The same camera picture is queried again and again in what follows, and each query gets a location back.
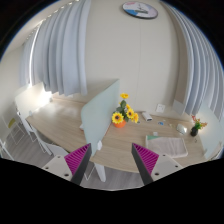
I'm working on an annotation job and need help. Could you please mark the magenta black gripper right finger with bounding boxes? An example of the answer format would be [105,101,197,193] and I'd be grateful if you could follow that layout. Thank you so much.
[131,142,184,186]

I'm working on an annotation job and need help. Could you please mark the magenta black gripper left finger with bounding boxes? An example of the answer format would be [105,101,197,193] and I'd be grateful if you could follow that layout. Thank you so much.
[42,142,93,186]

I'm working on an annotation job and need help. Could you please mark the beige folded towel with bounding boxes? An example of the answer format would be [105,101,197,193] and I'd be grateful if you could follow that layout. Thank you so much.
[145,135,188,158]

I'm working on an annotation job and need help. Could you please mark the white chair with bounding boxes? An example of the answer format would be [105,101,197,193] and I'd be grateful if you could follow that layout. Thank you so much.
[18,113,68,156]

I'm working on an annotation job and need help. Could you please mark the white rectangular device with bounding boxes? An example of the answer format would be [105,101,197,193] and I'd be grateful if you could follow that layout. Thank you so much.
[142,112,152,122]

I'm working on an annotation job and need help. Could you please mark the white computer mouse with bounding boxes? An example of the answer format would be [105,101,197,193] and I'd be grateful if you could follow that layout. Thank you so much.
[176,124,187,134]

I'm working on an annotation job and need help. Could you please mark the sunflower bouquet in orange pot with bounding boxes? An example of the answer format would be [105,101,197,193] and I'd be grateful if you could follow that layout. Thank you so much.
[111,93,139,128]

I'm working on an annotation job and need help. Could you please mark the pale green desk divider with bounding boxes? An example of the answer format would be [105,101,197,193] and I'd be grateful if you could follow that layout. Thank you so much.
[81,80,120,155]

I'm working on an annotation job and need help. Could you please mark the small flowers in dark vase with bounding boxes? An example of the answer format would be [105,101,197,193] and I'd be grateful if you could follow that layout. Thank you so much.
[190,115,207,137]

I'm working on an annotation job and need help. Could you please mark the right grey curtain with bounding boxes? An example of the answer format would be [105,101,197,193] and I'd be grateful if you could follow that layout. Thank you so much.
[162,2,224,120]

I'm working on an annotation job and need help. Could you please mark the grey curtain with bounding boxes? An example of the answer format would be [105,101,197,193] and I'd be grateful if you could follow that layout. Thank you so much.
[19,0,91,96]
[162,2,224,120]

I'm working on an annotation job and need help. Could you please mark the left grey curtain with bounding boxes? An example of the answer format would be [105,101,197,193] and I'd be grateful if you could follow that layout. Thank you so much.
[19,0,91,96]

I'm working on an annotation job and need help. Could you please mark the white wall socket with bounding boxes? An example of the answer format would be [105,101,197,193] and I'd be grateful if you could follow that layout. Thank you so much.
[156,104,165,113]

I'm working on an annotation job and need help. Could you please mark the round wall clock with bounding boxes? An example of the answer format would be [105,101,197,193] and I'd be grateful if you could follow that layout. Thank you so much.
[122,1,158,19]

